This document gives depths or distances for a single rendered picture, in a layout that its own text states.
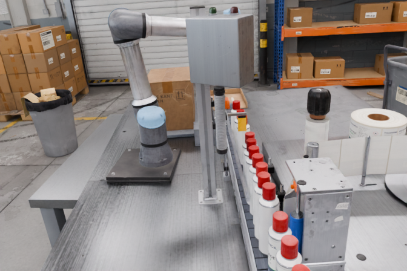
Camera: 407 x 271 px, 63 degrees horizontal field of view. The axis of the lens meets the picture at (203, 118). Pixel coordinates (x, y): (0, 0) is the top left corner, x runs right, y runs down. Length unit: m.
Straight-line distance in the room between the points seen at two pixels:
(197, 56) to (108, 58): 5.04
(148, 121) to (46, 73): 3.46
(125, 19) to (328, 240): 0.99
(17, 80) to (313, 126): 4.21
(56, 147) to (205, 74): 2.88
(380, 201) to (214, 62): 0.69
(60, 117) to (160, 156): 2.26
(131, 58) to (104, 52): 4.53
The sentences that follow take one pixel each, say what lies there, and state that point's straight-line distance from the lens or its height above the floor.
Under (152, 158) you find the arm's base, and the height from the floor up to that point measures 0.89.
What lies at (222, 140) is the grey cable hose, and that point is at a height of 1.12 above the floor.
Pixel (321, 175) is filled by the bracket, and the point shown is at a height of 1.14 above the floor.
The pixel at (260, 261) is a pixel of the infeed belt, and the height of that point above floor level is 0.88.
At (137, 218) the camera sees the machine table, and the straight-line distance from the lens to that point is 1.21.
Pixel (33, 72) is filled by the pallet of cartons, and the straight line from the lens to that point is 4.81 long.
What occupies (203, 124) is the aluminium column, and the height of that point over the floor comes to 1.13.
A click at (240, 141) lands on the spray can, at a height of 0.98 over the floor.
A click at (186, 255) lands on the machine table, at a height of 0.83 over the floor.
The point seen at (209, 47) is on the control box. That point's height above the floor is 1.40.
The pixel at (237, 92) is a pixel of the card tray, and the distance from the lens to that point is 2.34.
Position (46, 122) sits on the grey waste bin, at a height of 0.40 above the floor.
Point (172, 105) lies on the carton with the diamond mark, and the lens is 1.72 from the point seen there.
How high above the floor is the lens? 1.56
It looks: 22 degrees down
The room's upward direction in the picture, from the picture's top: 4 degrees counter-clockwise
